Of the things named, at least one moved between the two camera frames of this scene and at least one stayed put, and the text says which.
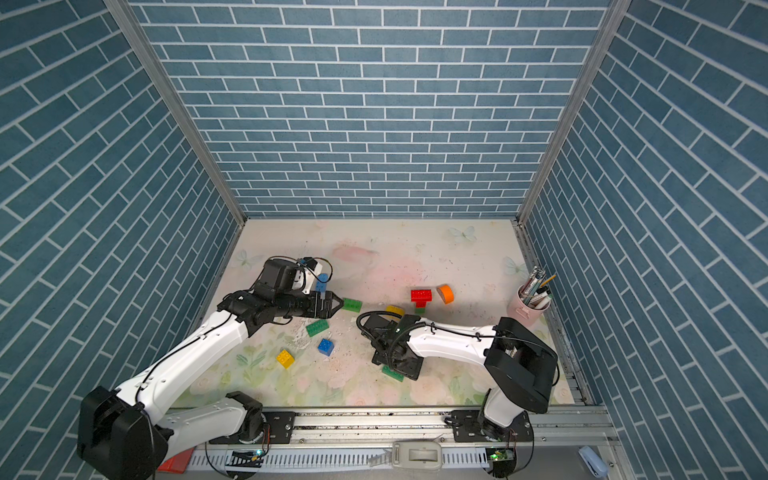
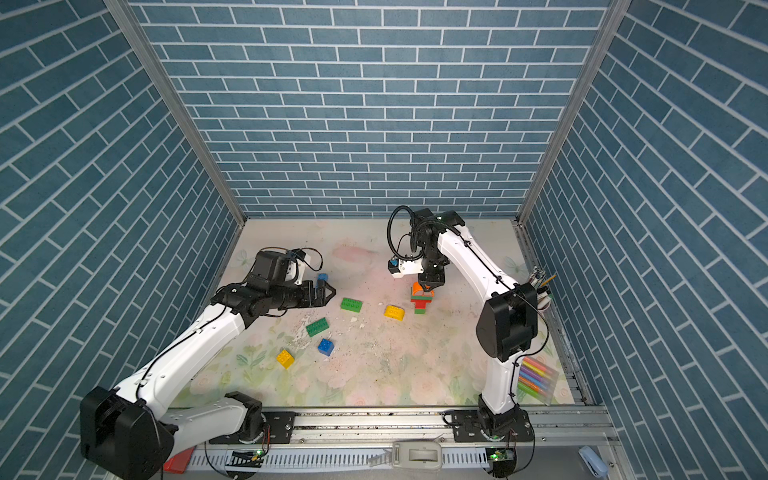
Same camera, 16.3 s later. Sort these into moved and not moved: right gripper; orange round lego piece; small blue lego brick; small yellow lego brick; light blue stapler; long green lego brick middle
Moved: right gripper; orange round lego piece
Not moved: light blue stapler; small blue lego brick; small yellow lego brick; long green lego brick middle
